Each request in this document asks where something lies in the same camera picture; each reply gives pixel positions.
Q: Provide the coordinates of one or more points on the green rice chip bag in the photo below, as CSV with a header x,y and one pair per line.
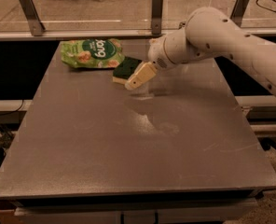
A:
x,y
92,53

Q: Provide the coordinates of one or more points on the metal bracket post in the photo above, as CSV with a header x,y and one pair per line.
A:
x,y
156,16
238,11
36,26

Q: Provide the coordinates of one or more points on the green and yellow sponge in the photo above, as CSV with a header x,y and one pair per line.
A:
x,y
122,72

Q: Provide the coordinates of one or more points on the middle metal bracket post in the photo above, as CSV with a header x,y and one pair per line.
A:
x,y
156,16

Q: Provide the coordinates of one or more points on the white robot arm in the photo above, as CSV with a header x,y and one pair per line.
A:
x,y
209,33

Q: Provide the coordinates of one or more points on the left metal bracket post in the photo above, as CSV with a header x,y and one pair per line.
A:
x,y
36,26

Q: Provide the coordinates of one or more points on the right metal bracket post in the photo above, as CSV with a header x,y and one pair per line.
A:
x,y
238,11

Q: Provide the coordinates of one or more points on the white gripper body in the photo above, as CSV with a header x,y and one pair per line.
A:
x,y
157,54

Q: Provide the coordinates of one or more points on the silver soda can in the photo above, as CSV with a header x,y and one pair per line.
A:
x,y
182,24

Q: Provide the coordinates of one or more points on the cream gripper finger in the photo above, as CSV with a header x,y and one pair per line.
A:
x,y
142,74

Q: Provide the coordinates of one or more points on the cardboard box under table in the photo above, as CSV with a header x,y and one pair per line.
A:
x,y
7,210

